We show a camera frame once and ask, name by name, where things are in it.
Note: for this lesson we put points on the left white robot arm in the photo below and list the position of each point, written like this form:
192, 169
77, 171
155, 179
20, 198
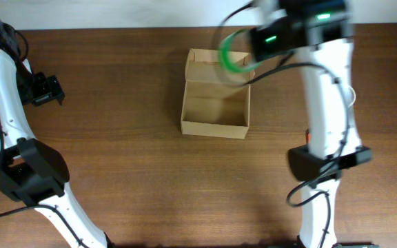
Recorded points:
32, 172

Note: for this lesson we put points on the brown cardboard box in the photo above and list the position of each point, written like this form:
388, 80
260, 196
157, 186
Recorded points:
215, 103

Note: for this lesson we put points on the green tape roll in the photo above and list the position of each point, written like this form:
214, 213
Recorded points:
225, 55

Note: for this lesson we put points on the orange utility knife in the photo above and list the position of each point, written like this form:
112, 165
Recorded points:
308, 136

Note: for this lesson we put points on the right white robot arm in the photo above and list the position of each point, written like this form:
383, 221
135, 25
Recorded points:
320, 33

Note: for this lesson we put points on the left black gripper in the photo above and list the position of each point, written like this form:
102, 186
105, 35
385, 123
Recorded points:
50, 88

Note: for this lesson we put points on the white masking tape roll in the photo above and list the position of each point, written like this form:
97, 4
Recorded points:
352, 95

